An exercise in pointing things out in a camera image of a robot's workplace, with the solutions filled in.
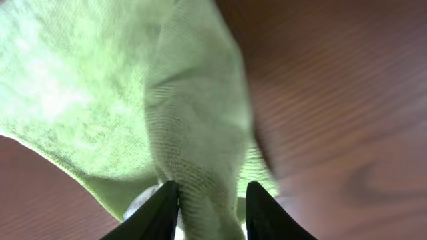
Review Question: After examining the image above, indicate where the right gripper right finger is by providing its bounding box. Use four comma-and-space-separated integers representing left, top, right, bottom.
246, 181, 317, 240

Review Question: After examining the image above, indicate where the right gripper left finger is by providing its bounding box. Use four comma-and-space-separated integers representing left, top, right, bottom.
101, 181, 179, 240

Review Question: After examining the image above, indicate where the light green cloth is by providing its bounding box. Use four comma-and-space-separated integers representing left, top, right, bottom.
1, 0, 277, 239

